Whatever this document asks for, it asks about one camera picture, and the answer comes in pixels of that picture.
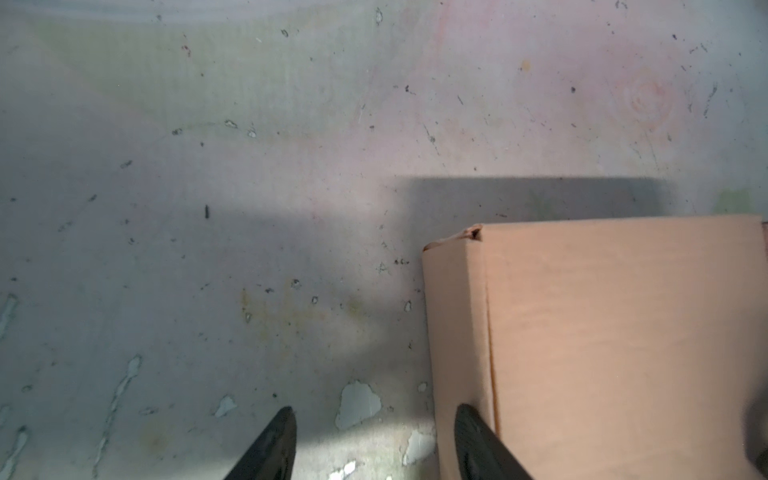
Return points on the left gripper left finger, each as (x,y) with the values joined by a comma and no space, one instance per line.
(271,456)

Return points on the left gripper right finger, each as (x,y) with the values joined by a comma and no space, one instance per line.
(481,454)

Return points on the orange cardboard paper box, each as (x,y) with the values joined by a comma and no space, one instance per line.
(604,349)

